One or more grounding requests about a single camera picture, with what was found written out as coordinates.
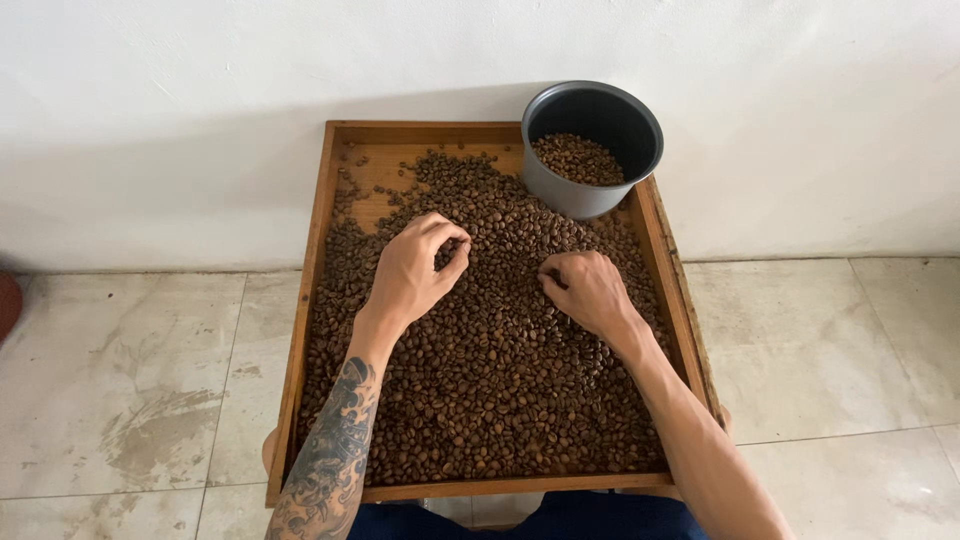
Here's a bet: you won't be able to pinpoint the person's left hand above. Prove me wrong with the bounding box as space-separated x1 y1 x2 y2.
357 212 474 336

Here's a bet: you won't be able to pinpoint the person's right hand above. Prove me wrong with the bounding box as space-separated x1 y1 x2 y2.
536 250 643 342

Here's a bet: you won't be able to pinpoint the wooden tray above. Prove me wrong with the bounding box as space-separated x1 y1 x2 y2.
264 120 727 509

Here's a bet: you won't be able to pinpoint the grey metal pot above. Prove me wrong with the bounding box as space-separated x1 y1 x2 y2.
520 80 666 221

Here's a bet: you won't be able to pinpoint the pile of roasted coffee beans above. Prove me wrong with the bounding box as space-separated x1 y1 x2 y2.
294 146 672 487

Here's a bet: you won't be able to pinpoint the coffee beans inside pot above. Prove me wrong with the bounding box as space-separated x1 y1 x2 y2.
531 133 626 187

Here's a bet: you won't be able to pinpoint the person's blue shorts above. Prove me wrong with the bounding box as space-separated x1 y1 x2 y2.
347 490 711 540

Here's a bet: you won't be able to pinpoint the red-brown round object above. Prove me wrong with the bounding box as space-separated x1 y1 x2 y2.
0 270 24 344

